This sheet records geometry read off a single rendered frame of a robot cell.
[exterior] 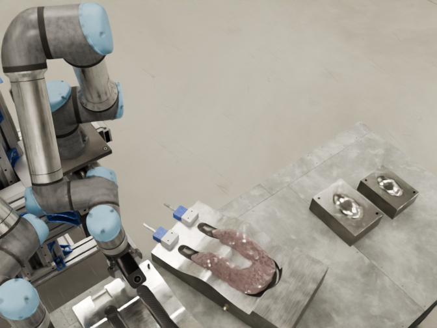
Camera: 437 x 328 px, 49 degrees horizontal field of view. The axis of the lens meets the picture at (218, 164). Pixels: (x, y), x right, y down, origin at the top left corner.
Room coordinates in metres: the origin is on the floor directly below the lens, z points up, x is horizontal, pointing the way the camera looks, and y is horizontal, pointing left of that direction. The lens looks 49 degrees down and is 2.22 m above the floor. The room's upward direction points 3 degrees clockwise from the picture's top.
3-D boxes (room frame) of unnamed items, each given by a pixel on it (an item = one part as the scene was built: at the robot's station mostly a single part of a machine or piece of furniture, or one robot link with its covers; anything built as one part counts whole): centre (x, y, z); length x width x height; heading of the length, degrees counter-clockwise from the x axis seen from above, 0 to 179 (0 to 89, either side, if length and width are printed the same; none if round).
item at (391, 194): (1.12, -0.63, 0.83); 0.17 x 0.13 x 0.06; 40
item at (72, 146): (1.09, 0.51, 1.09); 0.15 x 0.15 x 0.10
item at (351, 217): (1.01, -0.46, 0.84); 0.20 x 0.15 x 0.07; 40
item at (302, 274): (0.78, -0.08, 0.86); 0.50 x 0.26 x 0.11; 57
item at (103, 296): (0.62, 0.33, 0.87); 0.05 x 0.05 x 0.04; 40
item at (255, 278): (0.77, -0.07, 0.90); 0.26 x 0.18 x 0.08; 57
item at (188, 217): (0.96, 0.13, 0.86); 0.13 x 0.05 x 0.05; 57
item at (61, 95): (1.09, 0.50, 1.20); 0.13 x 0.12 x 0.14; 104
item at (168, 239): (0.87, 0.19, 0.86); 0.13 x 0.05 x 0.05; 57
